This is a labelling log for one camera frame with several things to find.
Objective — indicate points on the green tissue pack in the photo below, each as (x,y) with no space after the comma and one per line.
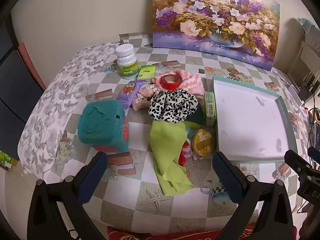
(146,72)

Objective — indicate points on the white tray teal rim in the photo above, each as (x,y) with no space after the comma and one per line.
(252,124)

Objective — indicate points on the purple cartoon snack packet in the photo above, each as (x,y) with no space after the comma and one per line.
(129,92)

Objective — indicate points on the light blue face mask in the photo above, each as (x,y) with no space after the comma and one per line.
(191,128)

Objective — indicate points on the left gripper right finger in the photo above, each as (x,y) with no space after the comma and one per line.
(275,219)

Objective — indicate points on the red tape roll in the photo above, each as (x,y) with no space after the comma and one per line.
(170,82)

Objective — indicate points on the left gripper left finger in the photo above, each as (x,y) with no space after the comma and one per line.
(45,220)

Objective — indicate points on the black power adapter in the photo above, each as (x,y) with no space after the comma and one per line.
(304,94)

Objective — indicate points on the yellow round tin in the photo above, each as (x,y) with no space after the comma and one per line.
(203,143)

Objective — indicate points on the white pill bottle green label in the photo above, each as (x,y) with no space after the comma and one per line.
(127,61)

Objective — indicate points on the red mat gold print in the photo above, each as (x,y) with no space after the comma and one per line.
(124,235)

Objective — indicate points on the floral canvas painting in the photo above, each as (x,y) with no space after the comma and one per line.
(245,30)

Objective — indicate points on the lime green cloth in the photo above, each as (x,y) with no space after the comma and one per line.
(166,141)

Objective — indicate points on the green yellow sponge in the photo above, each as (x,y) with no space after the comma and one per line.
(196,119)

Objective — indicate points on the pink fabric scrunchie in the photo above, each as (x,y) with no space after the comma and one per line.
(144,95)

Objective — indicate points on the red white small plush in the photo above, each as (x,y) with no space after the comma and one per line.
(185,153)

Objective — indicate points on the patterned tablecloth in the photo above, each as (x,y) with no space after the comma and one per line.
(50,148)

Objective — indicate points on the teal plush toy cube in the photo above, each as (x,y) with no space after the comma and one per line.
(104,126)

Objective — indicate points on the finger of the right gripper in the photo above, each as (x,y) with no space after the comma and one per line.
(307,176)

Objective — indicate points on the white shelf unit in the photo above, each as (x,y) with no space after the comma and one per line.
(305,68)

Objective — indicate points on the black white leopard scrunchie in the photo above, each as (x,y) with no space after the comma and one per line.
(173,106)

